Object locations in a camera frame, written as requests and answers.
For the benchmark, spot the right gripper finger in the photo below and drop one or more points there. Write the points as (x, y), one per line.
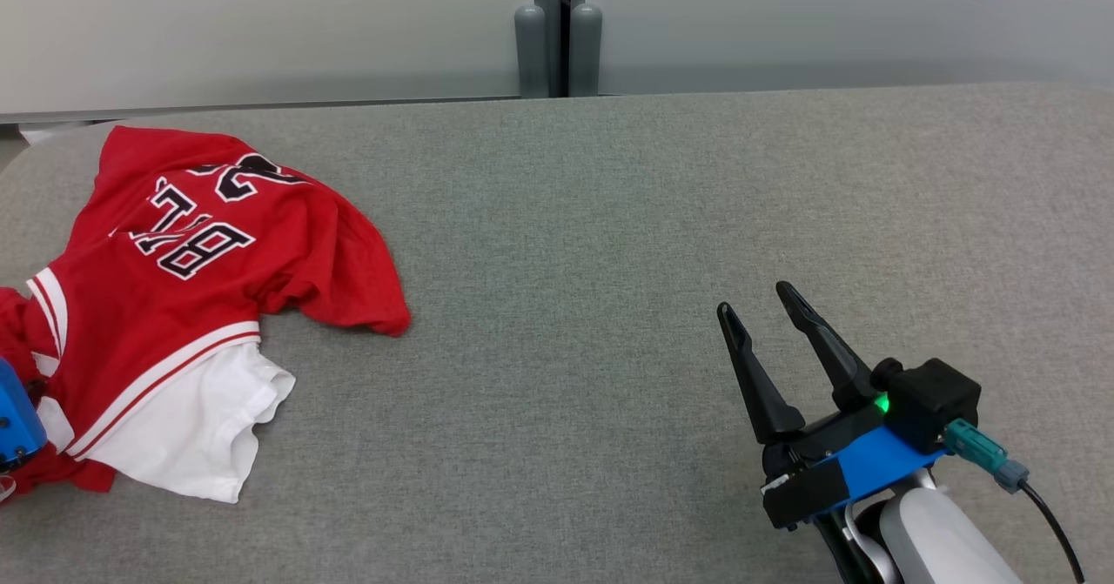
(831, 349)
(766, 392)

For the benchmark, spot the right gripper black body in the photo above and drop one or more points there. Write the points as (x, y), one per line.
(805, 479)

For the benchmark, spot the red and white sports jersey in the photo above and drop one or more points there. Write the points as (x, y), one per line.
(157, 323)

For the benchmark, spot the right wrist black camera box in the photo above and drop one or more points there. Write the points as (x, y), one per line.
(931, 401)

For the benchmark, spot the grey partition post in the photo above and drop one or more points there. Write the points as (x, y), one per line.
(557, 36)

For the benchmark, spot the left wrist blue camera mount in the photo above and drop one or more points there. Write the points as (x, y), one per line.
(17, 419)

